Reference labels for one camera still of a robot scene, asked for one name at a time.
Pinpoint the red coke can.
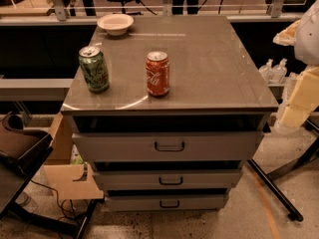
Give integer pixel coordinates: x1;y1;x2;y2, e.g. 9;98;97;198
146;51;169;97

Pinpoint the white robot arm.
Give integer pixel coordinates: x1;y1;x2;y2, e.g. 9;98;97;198
273;0;319;128

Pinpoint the green soda can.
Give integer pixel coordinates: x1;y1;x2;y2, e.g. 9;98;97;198
79;46;110;94

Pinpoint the white paper bowl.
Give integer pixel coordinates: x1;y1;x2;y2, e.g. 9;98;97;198
97;14;134;36

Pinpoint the grey drawer cabinet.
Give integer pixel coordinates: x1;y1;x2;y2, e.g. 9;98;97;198
61;15;278;198

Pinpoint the top grey drawer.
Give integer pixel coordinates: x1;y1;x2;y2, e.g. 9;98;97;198
72;131;263;162

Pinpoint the grey drawer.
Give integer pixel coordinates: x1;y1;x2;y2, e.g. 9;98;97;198
72;131;263;162
94;169;241;191
106;194;228;212

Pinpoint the middle grey drawer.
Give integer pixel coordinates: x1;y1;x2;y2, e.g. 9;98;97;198
94;169;241;191

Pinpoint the bottom grey drawer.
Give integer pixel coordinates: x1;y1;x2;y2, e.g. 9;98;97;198
106;194;228;212

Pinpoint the cardboard box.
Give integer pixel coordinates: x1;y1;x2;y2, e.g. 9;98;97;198
44;113;104;200

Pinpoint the left clear plastic bottle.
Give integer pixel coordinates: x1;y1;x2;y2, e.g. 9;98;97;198
258;59;273;83

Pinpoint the clear plastic bottle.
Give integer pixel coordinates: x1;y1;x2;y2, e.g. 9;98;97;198
258;59;273;83
270;58;287;84

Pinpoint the right clear plastic bottle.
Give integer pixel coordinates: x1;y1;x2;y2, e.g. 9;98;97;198
270;58;287;84

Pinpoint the metal railing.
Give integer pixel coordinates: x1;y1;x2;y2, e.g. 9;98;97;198
0;0;315;26

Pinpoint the brown padded chair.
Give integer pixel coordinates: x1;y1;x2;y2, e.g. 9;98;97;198
0;113;52;175

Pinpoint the black metal stand leg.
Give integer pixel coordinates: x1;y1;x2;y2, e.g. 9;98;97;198
248;120;318;222

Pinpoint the black floor cable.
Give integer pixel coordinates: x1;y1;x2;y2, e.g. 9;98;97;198
30;178;88;221

